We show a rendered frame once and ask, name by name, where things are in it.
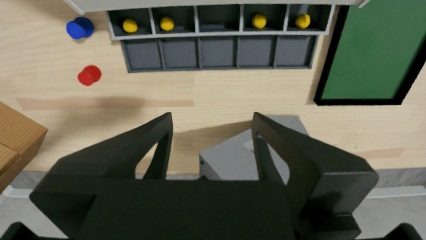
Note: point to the blue plug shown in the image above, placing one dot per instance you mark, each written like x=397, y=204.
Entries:
x=80, y=28

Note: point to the red plug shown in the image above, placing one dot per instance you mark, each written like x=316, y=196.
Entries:
x=90, y=75

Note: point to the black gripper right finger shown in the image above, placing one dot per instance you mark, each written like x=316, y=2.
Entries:
x=323, y=179

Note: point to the yellow ball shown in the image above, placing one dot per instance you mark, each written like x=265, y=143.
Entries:
x=302, y=21
x=130, y=26
x=167, y=24
x=258, y=21

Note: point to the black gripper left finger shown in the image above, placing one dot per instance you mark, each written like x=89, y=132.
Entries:
x=118, y=156

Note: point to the brown cardboard box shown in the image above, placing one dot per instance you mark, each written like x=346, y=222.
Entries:
x=18, y=135

